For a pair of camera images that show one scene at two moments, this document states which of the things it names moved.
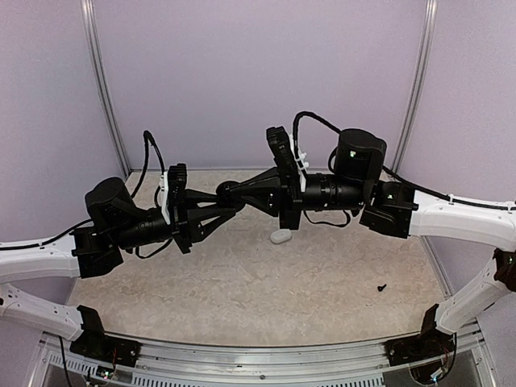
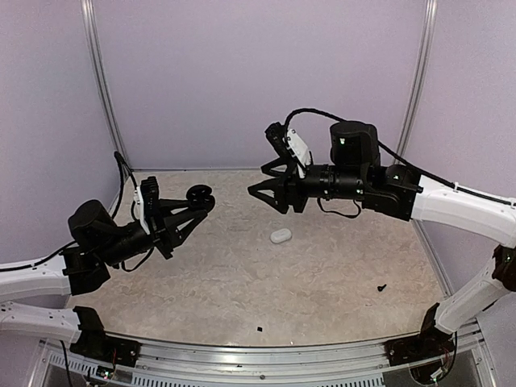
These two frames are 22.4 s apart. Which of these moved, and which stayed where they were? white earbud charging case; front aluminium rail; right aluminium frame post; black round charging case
Moved: black round charging case
Stayed: white earbud charging case; right aluminium frame post; front aluminium rail
